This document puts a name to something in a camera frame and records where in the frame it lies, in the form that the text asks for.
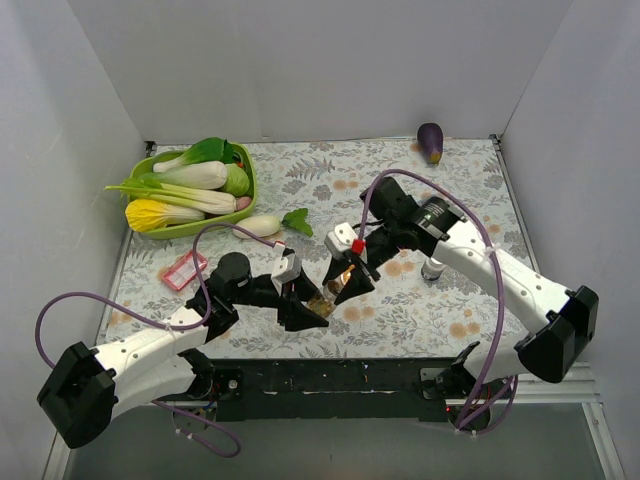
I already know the clear bottle of yellow pills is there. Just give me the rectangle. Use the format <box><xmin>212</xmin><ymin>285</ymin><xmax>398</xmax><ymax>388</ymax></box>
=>
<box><xmin>307</xmin><ymin>277</ymin><xmax>344</xmax><ymax>318</ymax></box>

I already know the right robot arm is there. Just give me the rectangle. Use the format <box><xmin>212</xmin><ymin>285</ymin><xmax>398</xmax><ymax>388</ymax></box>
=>
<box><xmin>323</xmin><ymin>177</ymin><xmax>599</xmax><ymax>398</ymax></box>

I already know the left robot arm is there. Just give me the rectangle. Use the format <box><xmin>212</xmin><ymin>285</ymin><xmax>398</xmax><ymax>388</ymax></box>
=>
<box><xmin>37</xmin><ymin>250</ymin><xmax>329</xmax><ymax>449</ymax></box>

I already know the white cap pill bottle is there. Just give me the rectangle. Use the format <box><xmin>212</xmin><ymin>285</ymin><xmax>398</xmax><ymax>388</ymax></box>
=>
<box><xmin>421</xmin><ymin>257</ymin><xmax>445</xmax><ymax>281</ymax></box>

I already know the white radish with leaf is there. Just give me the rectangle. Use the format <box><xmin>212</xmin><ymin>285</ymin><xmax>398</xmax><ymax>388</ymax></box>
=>
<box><xmin>233</xmin><ymin>208</ymin><xmax>313</xmax><ymax>239</ymax></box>

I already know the pink rectangular pill box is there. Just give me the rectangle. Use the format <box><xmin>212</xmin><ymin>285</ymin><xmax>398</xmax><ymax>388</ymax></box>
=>
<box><xmin>161</xmin><ymin>251</ymin><xmax>208</xmax><ymax>292</ymax></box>

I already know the floral table mat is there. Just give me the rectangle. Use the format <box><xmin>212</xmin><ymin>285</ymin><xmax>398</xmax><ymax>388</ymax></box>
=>
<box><xmin>98</xmin><ymin>140</ymin><xmax>530</xmax><ymax>359</ymax></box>

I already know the pink sweet potato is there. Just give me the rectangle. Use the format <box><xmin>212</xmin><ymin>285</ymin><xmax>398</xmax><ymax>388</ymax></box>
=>
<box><xmin>235</xmin><ymin>196</ymin><xmax>252</xmax><ymax>211</ymax></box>

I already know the long white celery cabbage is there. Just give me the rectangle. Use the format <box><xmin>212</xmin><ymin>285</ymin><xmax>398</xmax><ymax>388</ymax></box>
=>
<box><xmin>106</xmin><ymin>183</ymin><xmax>237</xmax><ymax>216</ymax></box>

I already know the green round cabbage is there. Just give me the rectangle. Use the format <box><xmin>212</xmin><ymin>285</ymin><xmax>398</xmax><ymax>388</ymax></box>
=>
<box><xmin>219</xmin><ymin>164</ymin><xmax>250</xmax><ymax>198</ymax></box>

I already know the purple eggplant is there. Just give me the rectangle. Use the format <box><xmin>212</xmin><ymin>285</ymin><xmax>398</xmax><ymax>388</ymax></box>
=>
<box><xmin>416</xmin><ymin>123</ymin><xmax>444</xmax><ymax>165</ymax></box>

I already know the white bok choy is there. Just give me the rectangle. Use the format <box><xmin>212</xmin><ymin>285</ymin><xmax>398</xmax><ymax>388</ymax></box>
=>
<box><xmin>138</xmin><ymin>137</ymin><xmax>234</xmax><ymax>190</ymax></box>

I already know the yellow napa cabbage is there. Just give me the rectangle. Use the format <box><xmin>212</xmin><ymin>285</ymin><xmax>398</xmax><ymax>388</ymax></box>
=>
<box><xmin>125</xmin><ymin>199</ymin><xmax>205</xmax><ymax>232</ymax></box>

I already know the green vegetable basket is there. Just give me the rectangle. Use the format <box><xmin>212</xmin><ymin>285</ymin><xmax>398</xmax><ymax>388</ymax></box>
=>
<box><xmin>114</xmin><ymin>137</ymin><xmax>257</xmax><ymax>239</ymax></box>

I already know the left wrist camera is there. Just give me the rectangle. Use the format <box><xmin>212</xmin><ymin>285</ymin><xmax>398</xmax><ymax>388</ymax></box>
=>
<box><xmin>271</xmin><ymin>242</ymin><xmax>302</xmax><ymax>291</ymax></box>

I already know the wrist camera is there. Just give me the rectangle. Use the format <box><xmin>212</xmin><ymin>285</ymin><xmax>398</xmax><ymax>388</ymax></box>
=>
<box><xmin>324</xmin><ymin>222</ymin><xmax>367</xmax><ymax>260</ymax></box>
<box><xmin>271</xmin><ymin>242</ymin><xmax>302</xmax><ymax>291</ymax></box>

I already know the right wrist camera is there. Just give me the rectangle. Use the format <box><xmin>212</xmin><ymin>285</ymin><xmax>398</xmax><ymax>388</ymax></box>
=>
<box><xmin>324</xmin><ymin>222</ymin><xmax>367</xmax><ymax>260</ymax></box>

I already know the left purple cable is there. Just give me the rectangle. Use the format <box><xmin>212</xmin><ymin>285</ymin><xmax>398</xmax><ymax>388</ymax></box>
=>
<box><xmin>34</xmin><ymin>223</ymin><xmax>289</xmax><ymax>459</ymax></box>

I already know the purple cable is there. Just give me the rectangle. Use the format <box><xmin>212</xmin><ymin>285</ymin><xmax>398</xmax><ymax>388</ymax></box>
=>
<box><xmin>34</xmin><ymin>223</ymin><xmax>289</xmax><ymax>459</ymax></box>
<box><xmin>360</xmin><ymin>168</ymin><xmax>519</xmax><ymax>434</ymax></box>

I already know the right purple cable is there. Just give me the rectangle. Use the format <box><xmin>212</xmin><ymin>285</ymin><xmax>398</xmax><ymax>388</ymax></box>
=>
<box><xmin>360</xmin><ymin>168</ymin><xmax>519</xmax><ymax>434</ymax></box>

